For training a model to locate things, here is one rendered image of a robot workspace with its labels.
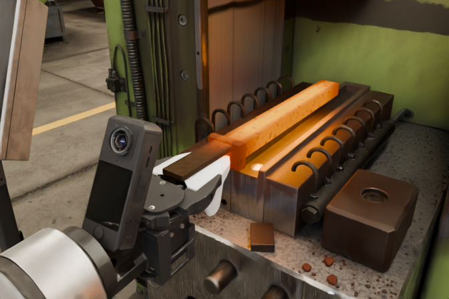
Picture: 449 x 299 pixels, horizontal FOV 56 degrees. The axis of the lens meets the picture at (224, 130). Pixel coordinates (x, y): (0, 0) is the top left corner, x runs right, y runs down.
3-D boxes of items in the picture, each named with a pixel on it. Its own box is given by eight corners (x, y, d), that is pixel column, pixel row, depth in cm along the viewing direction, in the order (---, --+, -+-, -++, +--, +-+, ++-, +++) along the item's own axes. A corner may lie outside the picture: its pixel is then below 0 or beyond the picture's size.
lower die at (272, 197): (294, 237, 57) (298, 183, 53) (180, 189, 67) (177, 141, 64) (387, 129, 88) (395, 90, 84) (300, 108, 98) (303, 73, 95)
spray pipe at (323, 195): (317, 229, 54) (319, 210, 53) (297, 221, 56) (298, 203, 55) (394, 135, 80) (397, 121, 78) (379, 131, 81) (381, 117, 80)
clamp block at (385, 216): (385, 275, 50) (395, 231, 48) (319, 247, 55) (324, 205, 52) (411, 224, 59) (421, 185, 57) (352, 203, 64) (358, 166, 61)
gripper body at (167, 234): (149, 226, 49) (59, 293, 40) (142, 162, 45) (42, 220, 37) (202, 253, 45) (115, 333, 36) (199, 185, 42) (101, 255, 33)
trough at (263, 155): (264, 180, 56) (264, 171, 56) (231, 169, 59) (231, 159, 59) (369, 92, 87) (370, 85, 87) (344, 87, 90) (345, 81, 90)
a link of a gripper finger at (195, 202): (199, 177, 48) (140, 214, 42) (198, 163, 47) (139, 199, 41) (232, 191, 45) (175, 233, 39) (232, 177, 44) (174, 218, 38)
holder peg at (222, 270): (218, 300, 55) (218, 283, 53) (202, 290, 56) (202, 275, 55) (236, 280, 58) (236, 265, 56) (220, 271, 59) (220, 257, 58)
